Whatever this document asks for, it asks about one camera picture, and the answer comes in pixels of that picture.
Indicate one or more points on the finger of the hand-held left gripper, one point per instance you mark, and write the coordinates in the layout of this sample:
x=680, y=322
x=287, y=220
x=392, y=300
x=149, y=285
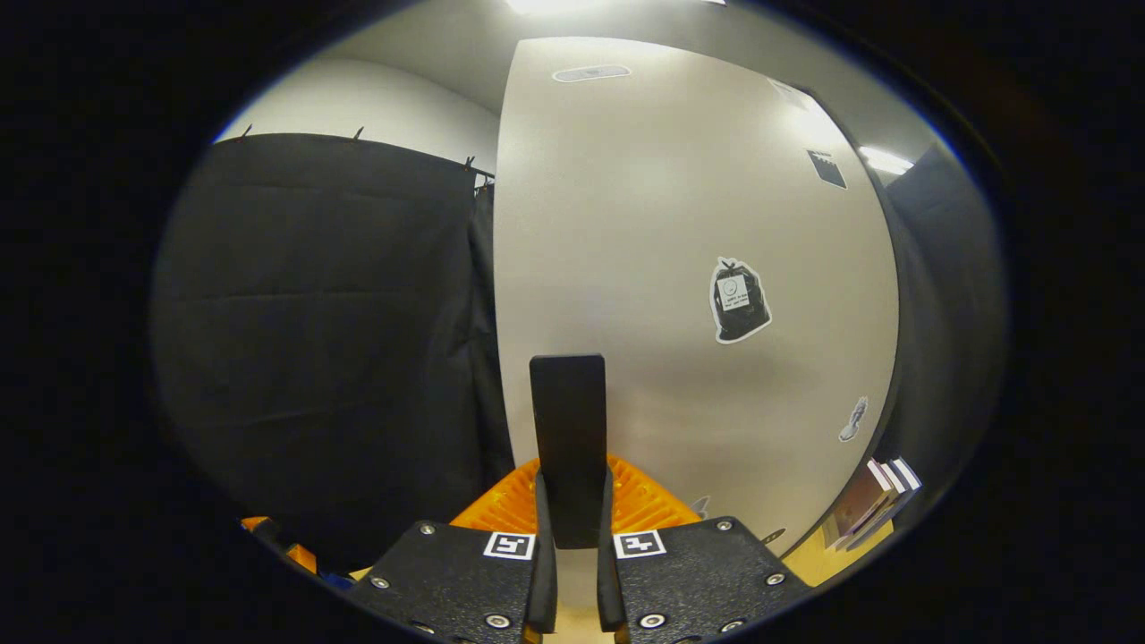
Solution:
x=301, y=559

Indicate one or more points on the blue grey spine book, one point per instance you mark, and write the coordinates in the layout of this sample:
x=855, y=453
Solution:
x=908, y=474

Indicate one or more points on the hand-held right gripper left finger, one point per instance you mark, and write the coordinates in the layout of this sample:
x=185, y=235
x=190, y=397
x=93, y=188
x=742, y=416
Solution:
x=541, y=555

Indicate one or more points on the white spine book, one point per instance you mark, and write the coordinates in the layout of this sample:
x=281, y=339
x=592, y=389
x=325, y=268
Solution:
x=894, y=479

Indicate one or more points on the grey cabinet door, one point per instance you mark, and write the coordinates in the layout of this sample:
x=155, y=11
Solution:
x=671, y=224

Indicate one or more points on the beige cover book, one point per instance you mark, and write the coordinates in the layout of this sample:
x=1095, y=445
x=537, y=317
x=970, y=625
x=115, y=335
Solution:
x=854, y=510

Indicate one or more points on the black backdrop cloth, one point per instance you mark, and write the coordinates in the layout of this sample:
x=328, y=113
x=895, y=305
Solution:
x=313, y=340

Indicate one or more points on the large ceiling light panel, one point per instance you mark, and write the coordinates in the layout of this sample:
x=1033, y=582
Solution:
x=550, y=4

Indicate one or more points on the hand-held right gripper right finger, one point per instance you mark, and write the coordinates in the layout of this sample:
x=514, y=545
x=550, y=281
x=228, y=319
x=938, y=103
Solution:
x=611, y=555

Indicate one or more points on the small ceiling light panel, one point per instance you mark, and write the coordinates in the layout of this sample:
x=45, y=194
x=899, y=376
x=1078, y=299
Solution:
x=886, y=161

